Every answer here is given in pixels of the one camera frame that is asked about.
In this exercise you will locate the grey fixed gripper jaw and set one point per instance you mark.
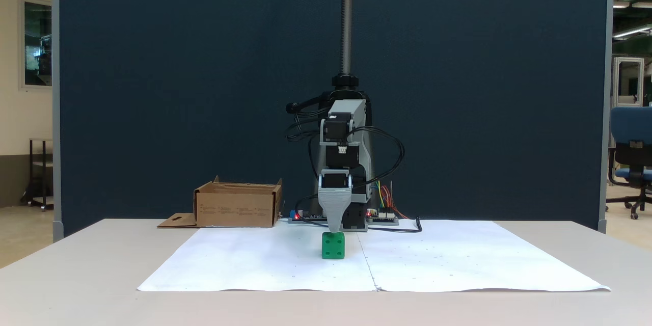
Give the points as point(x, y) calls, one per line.
point(335, 209)

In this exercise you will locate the green dice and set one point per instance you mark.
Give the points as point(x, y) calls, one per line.
point(333, 246)

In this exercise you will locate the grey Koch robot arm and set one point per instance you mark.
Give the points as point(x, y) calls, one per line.
point(356, 112)

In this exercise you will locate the blue circuit board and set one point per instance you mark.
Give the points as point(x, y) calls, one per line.
point(308, 219)

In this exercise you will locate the white paper sheet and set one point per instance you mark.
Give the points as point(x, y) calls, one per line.
point(265, 265)
point(468, 260)

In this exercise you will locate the brown cardboard box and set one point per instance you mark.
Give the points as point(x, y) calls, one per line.
point(234, 210)

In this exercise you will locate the black tripod with metal pole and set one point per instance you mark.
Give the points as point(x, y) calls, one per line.
point(346, 20)

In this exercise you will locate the dark blue partition panel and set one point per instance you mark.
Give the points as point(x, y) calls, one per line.
point(153, 61)

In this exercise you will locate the black wheeled cart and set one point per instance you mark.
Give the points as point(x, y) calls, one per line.
point(42, 173)

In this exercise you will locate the blue office chair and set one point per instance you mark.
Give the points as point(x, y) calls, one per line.
point(631, 125)

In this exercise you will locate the white metal cabinet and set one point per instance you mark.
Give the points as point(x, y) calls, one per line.
point(628, 81)

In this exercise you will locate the ceiling light strip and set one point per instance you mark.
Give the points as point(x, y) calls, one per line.
point(631, 31)

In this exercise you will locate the framed wall window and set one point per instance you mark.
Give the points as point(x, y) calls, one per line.
point(36, 43)

